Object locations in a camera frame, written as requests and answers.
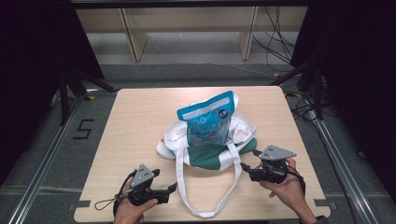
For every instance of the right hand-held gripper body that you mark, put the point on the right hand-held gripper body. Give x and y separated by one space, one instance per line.
272 165

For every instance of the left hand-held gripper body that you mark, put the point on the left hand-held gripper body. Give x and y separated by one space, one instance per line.
144 186

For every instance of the white tote bag coloured blobs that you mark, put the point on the white tote bag coloured blobs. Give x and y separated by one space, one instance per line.
214 157

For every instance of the blue snack packet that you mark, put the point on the blue snack packet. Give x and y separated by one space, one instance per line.
207 121

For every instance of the person's left hand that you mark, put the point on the person's left hand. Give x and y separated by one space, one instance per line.
130 211

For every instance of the person's right hand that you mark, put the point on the person's right hand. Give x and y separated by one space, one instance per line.
288 189

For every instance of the grey tape strip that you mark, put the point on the grey tape strip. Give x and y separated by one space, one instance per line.
323 203
82 204

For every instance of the black metal stand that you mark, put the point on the black metal stand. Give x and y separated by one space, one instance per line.
316 90
65 99

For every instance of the black curtain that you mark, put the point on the black curtain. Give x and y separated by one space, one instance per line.
358 62
34 62

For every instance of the light wooden shelf unit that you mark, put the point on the light wooden shelf unit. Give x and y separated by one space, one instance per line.
137 34

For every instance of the aluminium floor rail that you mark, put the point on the aluminium floor rail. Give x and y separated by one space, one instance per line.
339 161
40 168

